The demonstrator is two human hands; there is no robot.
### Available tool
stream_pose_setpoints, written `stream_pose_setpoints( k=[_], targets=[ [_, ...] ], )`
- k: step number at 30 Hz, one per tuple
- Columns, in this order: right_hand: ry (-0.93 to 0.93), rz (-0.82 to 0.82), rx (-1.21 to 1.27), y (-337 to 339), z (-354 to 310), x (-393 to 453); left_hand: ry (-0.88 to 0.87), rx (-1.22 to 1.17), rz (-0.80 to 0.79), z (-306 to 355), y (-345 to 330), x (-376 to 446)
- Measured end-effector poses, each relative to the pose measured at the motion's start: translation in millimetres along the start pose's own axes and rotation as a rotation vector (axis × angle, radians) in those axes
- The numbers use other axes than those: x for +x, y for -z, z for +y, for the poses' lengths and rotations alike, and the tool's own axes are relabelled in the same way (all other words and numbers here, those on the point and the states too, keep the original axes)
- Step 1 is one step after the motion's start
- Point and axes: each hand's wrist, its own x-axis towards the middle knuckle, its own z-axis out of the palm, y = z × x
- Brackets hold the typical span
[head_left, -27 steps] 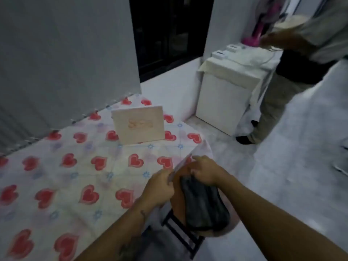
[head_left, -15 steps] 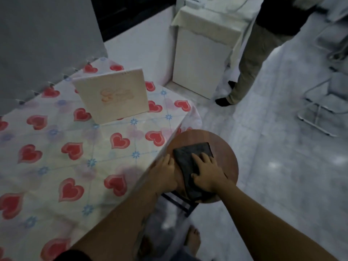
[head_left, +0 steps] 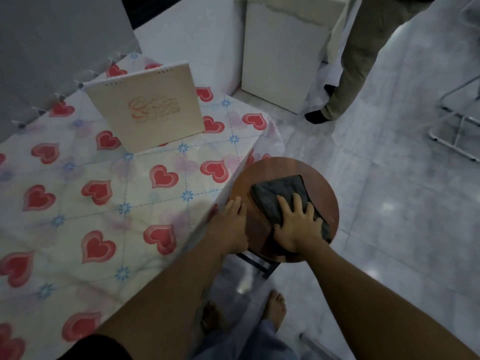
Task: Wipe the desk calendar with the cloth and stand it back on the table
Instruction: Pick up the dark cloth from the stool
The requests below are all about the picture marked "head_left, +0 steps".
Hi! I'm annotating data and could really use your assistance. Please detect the person's left hand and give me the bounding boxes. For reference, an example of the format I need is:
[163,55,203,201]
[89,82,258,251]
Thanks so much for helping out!
[207,196,249,258]

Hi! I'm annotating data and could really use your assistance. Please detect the person's right hand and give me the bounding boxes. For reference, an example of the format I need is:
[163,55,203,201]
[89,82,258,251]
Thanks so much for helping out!
[273,192,326,256]

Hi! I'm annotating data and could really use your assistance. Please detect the round wooden stool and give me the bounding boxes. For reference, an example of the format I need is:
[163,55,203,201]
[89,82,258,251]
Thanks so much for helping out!
[225,156,340,280]

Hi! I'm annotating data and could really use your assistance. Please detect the dark grey cloth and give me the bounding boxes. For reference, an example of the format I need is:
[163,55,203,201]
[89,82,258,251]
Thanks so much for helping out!
[250,174,333,245]

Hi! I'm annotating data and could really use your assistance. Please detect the person's right forearm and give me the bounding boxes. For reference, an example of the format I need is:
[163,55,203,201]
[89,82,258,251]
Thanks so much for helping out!
[290,241,480,360]

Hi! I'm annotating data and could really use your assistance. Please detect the person's left forearm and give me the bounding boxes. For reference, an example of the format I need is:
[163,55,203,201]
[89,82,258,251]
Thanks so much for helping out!
[80,241,246,360]

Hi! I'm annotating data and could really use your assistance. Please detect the person's right foot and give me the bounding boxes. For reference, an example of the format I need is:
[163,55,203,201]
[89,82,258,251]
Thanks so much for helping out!
[261,289,288,333]

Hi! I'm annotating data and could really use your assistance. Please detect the person's foot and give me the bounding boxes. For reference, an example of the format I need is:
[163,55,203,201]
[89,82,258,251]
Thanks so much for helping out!
[261,289,288,333]
[200,301,226,337]

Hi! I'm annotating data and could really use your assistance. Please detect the person's left foot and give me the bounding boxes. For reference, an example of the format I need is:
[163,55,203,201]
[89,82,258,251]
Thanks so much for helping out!
[200,301,226,337]

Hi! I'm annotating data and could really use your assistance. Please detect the person's light blue trousers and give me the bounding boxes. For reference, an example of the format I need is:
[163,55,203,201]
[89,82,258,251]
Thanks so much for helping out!
[192,318,301,360]

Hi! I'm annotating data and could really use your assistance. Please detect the cream desk calendar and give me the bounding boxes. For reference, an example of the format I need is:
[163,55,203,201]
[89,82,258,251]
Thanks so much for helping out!
[83,60,205,154]

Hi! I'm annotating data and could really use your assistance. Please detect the heart print tablecloth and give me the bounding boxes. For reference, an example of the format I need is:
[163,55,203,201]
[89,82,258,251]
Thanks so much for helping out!
[0,52,281,360]

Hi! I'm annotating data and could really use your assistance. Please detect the white cabinet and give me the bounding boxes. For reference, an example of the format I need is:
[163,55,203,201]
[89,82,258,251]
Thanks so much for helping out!
[240,0,340,115]

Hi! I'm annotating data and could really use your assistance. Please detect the person's black sleeve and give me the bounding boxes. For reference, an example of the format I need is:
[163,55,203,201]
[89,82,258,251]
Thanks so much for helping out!
[55,333,134,360]

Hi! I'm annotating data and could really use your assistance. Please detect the white lace cover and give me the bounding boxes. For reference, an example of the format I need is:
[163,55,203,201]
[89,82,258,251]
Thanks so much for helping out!
[234,0,352,65]

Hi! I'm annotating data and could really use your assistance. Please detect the grey tasselled curtain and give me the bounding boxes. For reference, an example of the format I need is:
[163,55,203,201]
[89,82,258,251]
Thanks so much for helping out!
[0,0,143,145]

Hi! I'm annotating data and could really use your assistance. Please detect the white metal chair frame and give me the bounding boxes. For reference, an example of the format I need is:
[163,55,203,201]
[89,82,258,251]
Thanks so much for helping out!
[428,0,480,163]

